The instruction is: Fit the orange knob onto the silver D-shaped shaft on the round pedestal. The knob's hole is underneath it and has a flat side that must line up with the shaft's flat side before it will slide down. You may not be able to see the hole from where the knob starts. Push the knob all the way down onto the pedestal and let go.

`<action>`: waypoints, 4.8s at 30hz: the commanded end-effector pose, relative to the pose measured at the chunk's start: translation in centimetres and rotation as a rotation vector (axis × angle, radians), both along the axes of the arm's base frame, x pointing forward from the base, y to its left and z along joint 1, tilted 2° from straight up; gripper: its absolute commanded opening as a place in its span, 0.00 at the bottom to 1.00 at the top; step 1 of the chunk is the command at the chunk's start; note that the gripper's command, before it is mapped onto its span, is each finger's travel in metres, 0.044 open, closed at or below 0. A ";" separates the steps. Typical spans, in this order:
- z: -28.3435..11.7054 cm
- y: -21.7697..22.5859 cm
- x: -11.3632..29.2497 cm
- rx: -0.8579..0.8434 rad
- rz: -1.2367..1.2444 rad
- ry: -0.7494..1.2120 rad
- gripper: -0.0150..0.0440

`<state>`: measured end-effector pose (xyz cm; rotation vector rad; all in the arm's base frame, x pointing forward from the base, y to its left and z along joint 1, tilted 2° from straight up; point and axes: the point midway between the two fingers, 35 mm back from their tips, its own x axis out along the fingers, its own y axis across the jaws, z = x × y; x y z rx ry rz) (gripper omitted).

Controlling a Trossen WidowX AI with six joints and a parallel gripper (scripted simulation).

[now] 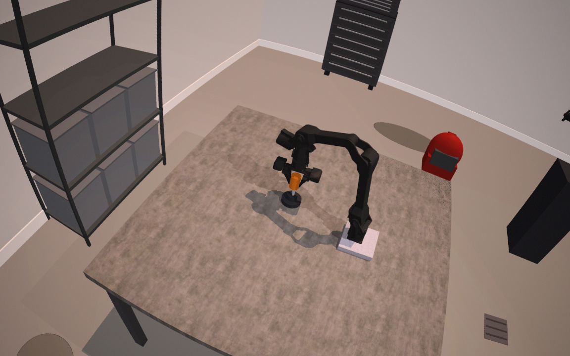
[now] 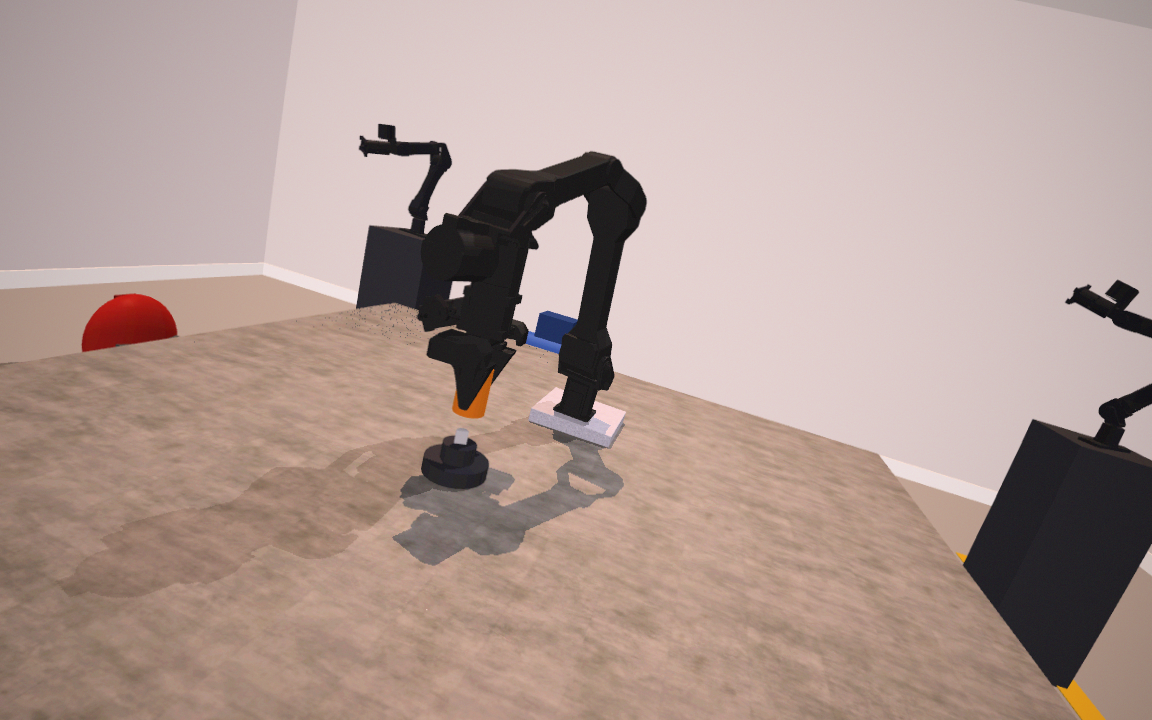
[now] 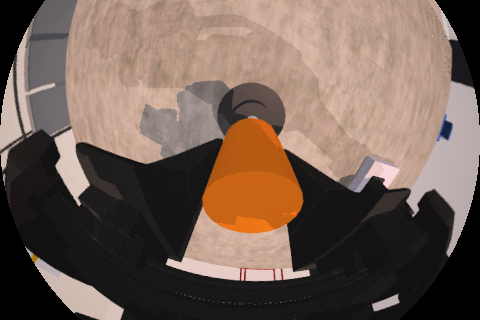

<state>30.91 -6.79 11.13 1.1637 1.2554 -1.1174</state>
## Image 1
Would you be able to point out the orange knob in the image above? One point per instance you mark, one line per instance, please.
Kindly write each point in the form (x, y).
(295, 181)

